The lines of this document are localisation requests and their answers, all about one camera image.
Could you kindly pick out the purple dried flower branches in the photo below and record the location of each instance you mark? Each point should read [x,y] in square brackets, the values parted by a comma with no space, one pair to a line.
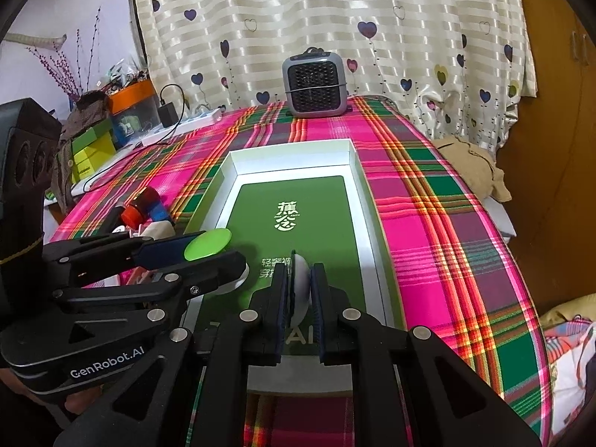
[70,79]

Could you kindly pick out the orange lid storage bin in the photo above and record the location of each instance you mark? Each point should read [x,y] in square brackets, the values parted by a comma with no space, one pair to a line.
[132,93]

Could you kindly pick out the yellow cardboard box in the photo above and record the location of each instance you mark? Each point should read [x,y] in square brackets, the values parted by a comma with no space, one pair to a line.
[91,160]

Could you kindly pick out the grey portable heater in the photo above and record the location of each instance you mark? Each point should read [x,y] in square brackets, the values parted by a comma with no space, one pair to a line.
[314,84]

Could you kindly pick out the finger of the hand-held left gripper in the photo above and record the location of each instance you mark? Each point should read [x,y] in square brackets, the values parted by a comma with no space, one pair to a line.
[214,272]
[163,251]

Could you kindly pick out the white power strip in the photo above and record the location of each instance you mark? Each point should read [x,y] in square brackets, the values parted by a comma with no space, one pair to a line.
[200,118]

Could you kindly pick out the green lid shoe box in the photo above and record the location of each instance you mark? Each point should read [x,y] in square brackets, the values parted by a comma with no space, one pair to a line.
[93,130]

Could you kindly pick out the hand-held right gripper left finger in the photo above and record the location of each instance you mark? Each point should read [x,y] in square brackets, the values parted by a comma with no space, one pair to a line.
[285,298]

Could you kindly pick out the green lid bottle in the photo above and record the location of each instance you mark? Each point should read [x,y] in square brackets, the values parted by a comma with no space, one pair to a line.
[207,244]

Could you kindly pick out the heart print curtain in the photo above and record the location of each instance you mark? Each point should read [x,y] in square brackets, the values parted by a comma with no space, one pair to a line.
[326,9]

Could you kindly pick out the wall sticker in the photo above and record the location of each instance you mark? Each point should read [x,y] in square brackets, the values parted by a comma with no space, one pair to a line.
[42,42]

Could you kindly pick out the beige cloth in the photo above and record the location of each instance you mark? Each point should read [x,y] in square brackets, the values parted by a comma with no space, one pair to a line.
[470,163]

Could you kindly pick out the printed blanket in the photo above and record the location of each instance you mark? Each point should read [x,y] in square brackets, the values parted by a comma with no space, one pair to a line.
[572,368]

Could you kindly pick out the pile of small clutter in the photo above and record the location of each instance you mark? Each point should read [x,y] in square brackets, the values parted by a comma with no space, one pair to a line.
[123,74]

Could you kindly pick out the pink plaid tablecloth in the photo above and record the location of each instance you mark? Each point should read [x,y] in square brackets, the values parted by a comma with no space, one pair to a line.
[442,242]

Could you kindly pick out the yellow pillow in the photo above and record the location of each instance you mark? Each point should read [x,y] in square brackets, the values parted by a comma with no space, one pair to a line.
[570,312]

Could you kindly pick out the green cardboard box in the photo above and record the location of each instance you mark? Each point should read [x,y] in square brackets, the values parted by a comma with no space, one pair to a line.
[288,195]

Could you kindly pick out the wooden wardrobe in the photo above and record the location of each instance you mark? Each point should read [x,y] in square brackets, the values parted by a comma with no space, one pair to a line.
[549,149]

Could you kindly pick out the black charger adapter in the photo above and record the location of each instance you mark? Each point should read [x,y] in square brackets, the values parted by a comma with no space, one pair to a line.
[167,114]

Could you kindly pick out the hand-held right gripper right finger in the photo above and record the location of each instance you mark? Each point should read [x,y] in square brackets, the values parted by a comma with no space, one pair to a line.
[319,307]

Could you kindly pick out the white round plastic object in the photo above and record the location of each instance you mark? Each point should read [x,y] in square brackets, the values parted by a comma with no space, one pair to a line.
[300,284]

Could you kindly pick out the brown cloth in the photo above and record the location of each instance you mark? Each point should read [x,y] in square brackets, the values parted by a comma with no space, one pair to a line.
[88,107]

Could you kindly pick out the red cap bottle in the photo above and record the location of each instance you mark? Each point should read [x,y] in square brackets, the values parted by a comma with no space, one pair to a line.
[137,212]

